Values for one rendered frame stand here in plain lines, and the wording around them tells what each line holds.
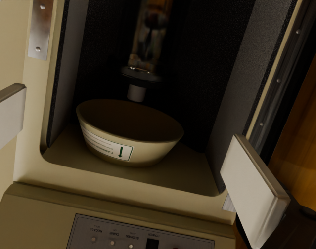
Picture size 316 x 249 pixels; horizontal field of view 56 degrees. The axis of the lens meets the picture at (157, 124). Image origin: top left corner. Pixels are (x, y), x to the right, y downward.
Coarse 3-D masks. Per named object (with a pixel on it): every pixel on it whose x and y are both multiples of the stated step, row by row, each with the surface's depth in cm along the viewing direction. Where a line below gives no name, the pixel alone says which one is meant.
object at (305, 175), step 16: (304, 80) 33; (304, 96) 32; (304, 112) 32; (288, 128) 34; (304, 128) 31; (288, 144) 33; (304, 144) 31; (272, 160) 35; (288, 160) 33; (304, 160) 30; (288, 176) 32; (304, 176) 30; (304, 192) 30
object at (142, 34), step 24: (144, 0) 39; (168, 0) 39; (120, 24) 43; (144, 24) 40; (168, 24) 40; (120, 48) 42; (144, 48) 41; (168, 48) 42; (120, 72) 42; (144, 72) 41; (168, 72) 44
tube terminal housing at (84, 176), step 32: (32, 0) 33; (64, 0) 36; (288, 32) 35; (32, 64) 36; (32, 96) 37; (32, 128) 38; (32, 160) 40; (64, 160) 42; (96, 160) 44; (192, 160) 52; (64, 192) 42; (96, 192) 42; (128, 192) 42; (160, 192) 42; (192, 192) 42; (224, 192) 42; (224, 224) 44
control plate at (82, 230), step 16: (80, 224) 39; (96, 224) 39; (112, 224) 40; (128, 224) 40; (80, 240) 38; (128, 240) 39; (144, 240) 39; (160, 240) 40; (176, 240) 40; (192, 240) 41; (208, 240) 41
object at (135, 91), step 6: (114, 72) 45; (120, 78) 44; (126, 78) 43; (132, 78) 42; (132, 84) 43; (138, 84) 43; (144, 84) 43; (150, 84) 43; (156, 84) 44; (162, 84) 44; (132, 90) 46; (138, 90) 46; (144, 90) 47; (132, 96) 46; (138, 96) 46; (144, 96) 47
